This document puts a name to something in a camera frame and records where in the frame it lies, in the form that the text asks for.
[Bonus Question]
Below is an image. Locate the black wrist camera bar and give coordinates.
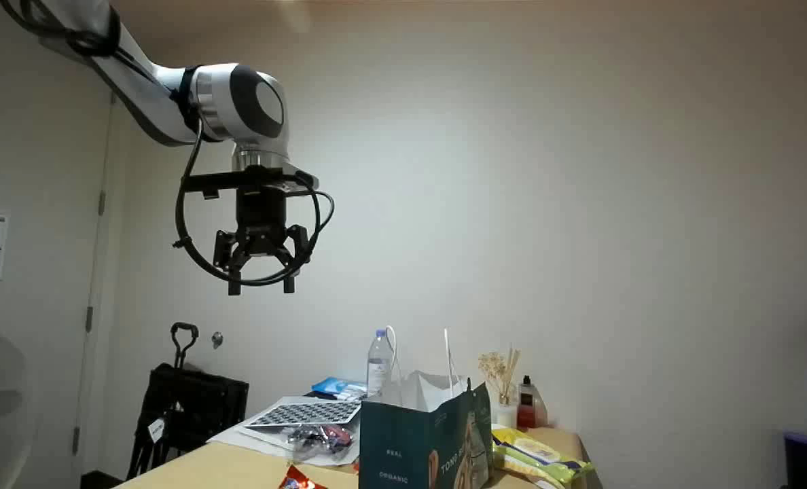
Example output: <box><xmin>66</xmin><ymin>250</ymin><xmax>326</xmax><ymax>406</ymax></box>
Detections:
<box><xmin>180</xmin><ymin>166</ymin><xmax>321</xmax><ymax>200</ymax></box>

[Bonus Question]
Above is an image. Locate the small red bottle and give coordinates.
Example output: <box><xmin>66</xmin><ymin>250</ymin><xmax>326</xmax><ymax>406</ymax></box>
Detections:
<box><xmin>513</xmin><ymin>372</ymin><xmax>543</xmax><ymax>432</ymax></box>

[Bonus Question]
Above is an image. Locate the green snack pack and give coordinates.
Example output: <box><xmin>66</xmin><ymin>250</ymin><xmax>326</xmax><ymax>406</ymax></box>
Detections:
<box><xmin>490</xmin><ymin>424</ymin><xmax>596</xmax><ymax>489</ymax></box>

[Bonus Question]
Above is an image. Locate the clear plastic water bottle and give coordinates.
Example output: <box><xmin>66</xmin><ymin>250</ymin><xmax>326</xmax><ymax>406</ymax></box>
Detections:
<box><xmin>364</xmin><ymin>326</ymin><xmax>400</xmax><ymax>402</ymax></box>

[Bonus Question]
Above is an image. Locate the clear plastic bag with items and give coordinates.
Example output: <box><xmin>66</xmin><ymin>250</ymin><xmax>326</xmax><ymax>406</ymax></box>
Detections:
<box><xmin>281</xmin><ymin>421</ymin><xmax>361</xmax><ymax>466</ymax></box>

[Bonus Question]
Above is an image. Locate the reed diffuser with sticks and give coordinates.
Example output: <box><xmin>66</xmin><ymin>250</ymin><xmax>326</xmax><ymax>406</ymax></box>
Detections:
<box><xmin>479</xmin><ymin>348</ymin><xmax>525</xmax><ymax>432</ymax></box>

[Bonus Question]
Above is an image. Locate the blue tissue pack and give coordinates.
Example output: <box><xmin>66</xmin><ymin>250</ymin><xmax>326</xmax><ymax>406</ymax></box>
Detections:
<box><xmin>309</xmin><ymin>375</ymin><xmax>369</xmax><ymax>404</ymax></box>

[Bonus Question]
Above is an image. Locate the black luggage with handle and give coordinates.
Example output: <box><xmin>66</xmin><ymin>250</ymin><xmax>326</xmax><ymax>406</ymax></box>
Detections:
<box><xmin>129</xmin><ymin>321</ymin><xmax>252</xmax><ymax>481</ymax></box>

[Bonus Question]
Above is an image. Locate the black box object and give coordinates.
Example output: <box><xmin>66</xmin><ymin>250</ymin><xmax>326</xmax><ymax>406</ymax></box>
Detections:
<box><xmin>779</xmin><ymin>432</ymin><xmax>807</xmax><ymax>489</ymax></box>

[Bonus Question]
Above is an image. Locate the white keyboard with dark keys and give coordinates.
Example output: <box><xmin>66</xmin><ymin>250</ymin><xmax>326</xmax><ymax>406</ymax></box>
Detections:
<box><xmin>245</xmin><ymin>397</ymin><xmax>364</xmax><ymax>435</ymax></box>

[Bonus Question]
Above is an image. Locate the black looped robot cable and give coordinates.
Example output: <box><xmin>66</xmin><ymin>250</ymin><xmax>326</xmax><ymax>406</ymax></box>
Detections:
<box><xmin>171</xmin><ymin>125</ymin><xmax>338</xmax><ymax>290</ymax></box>

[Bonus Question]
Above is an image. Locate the orange snack sachet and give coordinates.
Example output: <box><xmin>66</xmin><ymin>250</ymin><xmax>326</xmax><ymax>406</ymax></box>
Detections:
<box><xmin>278</xmin><ymin>465</ymin><xmax>321</xmax><ymax>489</ymax></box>

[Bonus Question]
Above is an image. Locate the white door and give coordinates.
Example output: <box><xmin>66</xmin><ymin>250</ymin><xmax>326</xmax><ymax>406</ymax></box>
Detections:
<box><xmin>0</xmin><ymin>89</ymin><xmax>119</xmax><ymax>489</ymax></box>

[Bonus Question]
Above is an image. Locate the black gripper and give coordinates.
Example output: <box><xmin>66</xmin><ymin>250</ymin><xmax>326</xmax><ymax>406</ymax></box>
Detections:
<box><xmin>213</xmin><ymin>188</ymin><xmax>313</xmax><ymax>298</ymax></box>

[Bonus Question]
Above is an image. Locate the dark green paper bag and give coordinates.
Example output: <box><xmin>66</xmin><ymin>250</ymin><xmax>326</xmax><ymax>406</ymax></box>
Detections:
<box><xmin>355</xmin><ymin>326</ymin><xmax>497</xmax><ymax>489</ymax></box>

